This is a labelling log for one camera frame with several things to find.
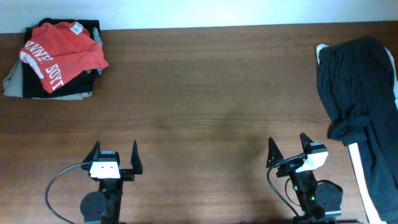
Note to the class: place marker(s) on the black folded garment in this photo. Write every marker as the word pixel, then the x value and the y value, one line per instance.
pixel 83 83

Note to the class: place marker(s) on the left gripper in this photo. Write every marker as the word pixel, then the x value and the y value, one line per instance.
pixel 129 173

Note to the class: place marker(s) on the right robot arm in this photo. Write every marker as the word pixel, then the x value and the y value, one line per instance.
pixel 319 200

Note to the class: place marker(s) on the dark green t-shirt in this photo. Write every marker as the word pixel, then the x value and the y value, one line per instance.
pixel 356 82

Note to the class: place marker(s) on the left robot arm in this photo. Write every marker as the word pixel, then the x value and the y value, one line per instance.
pixel 104 205

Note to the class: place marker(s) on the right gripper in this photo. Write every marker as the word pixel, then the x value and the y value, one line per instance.
pixel 277 155

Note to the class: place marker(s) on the grey folded garment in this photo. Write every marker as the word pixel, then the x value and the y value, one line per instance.
pixel 13 86

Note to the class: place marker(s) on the white t-shirt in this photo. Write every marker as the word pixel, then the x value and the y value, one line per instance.
pixel 371 212

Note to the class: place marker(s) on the red printed t-shirt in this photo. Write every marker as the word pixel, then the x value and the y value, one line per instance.
pixel 59 53

